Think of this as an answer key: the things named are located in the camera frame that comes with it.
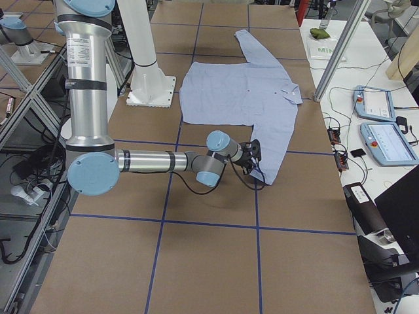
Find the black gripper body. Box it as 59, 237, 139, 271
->
234, 139, 262, 170

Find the light blue striped shirt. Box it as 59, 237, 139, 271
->
179, 30, 302, 185

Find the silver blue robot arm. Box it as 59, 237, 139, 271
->
54, 1, 261, 196

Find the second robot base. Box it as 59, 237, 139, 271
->
1, 16, 56, 65

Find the upper orange circuit board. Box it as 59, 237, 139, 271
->
327, 128, 342, 145

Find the small black pad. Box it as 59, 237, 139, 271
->
350, 148, 366, 158

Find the white paper with green print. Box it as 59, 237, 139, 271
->
306, 35, 338, 60

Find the upper teach pendant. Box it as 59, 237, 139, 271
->
354, 85, 396, 122

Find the teach pendant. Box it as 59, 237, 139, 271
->
359, 122, 418, 166
354, 85, 396, 122

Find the lower teach pendant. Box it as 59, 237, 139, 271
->
359, 122, 418, 166

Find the green cloth bundle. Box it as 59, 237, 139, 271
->
310, 28, 331, 40

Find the plastic water bottle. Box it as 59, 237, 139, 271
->
319, 8, 333, 29

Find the black power adapter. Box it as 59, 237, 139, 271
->
396, 116, 409, 134

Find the black monitor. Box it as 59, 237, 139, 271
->
374, 167, 418, 261

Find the black box device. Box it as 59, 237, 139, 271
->
343, 183, 418, 282

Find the wooden board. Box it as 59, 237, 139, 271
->
386, 26, 419, 80

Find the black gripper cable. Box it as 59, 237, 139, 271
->
172, 153, 268, 196

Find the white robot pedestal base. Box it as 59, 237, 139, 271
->
117, 0, 176, 108

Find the aluminium frame post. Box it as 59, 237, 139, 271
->
314, 0, 371, 102

